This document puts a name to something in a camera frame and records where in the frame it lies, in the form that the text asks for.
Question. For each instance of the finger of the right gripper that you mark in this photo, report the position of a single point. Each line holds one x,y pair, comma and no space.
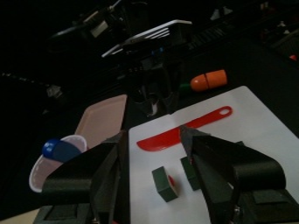
171,102
145,103

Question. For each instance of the blue round toy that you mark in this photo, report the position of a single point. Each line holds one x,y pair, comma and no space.
62,150

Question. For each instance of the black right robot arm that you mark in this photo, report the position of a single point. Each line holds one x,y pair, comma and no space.
90,23

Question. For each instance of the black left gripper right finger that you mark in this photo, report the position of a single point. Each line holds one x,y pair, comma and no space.
249,175

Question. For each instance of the orange toy carrot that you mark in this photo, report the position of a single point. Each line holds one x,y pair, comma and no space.
209,80

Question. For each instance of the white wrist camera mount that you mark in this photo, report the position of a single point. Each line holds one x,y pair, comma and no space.
155,33

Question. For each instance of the green toy sushi roll piece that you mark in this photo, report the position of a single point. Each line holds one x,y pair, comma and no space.
189,172
162,182

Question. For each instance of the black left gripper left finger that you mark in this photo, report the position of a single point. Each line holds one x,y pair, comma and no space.
78,180

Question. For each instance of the pink rectangular tray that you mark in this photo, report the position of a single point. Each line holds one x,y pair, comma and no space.
103,119

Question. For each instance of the red plastic toy knife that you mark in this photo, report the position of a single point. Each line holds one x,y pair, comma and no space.
163,140

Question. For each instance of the white cutting board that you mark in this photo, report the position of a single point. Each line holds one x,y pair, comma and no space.
257,128

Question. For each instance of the small orange background object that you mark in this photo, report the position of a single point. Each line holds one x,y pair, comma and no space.
294,57

